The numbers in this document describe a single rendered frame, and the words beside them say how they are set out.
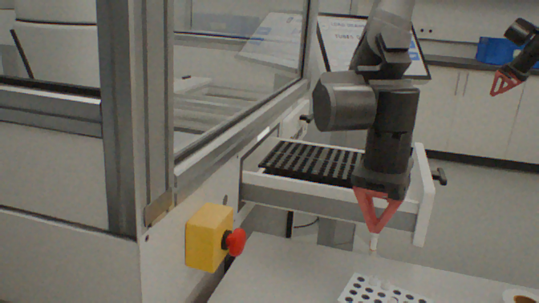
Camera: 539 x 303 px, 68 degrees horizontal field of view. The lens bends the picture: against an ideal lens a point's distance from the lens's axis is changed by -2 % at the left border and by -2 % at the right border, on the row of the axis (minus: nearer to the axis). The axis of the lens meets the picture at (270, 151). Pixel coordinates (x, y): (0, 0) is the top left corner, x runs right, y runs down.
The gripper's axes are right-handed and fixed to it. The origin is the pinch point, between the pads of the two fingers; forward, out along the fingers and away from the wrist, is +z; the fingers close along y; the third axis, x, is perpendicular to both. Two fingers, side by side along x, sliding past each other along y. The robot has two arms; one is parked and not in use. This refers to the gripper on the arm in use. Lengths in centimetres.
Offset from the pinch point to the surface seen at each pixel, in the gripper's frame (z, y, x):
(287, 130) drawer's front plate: 2, -40, -30
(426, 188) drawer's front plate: -0.8, -14.6, 5.3
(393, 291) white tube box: 11.9, -2.7, 3.8
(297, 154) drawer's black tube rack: 1.9, -24.9, -21.6
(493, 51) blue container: 5, -352, 31
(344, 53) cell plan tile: -10, -111, -36
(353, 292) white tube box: 12.1, 0.4, -1.7
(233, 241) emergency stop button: 2.0, 10.3, -16.9
